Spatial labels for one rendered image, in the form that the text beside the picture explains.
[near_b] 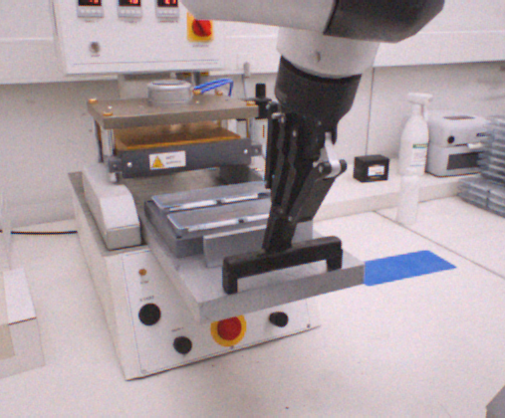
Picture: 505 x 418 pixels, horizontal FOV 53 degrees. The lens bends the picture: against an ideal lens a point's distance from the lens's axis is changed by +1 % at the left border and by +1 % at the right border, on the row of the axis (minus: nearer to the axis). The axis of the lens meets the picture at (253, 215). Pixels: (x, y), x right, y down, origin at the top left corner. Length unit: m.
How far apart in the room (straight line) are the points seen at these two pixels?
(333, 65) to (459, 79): 1.60
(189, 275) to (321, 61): 0.30
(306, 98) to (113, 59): 0.65
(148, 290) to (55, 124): 0.71
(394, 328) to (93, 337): 0.52
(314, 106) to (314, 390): 0.46
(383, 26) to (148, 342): 0.60
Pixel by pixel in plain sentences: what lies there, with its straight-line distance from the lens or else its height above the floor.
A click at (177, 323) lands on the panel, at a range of 0.81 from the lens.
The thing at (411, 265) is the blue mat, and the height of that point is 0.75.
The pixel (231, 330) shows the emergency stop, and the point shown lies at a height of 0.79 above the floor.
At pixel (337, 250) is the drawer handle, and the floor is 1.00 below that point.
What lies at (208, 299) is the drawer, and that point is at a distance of 0.56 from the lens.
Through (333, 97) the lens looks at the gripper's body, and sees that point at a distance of 0.45.
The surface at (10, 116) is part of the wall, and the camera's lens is 1.39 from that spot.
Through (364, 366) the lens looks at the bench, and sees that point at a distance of 0.83.
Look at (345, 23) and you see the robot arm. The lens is 0.33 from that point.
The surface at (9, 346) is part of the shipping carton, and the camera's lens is 0.85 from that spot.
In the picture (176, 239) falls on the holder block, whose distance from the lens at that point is 0.64.
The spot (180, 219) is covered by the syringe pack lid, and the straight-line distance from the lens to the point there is 0.68.
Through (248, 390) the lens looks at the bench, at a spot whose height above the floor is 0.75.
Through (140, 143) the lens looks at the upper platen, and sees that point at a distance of 0.87.
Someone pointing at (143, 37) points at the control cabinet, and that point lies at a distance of 1.06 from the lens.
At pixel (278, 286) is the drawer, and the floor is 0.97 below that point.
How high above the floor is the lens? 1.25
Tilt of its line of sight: 21 degrees down
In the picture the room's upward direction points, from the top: straight up
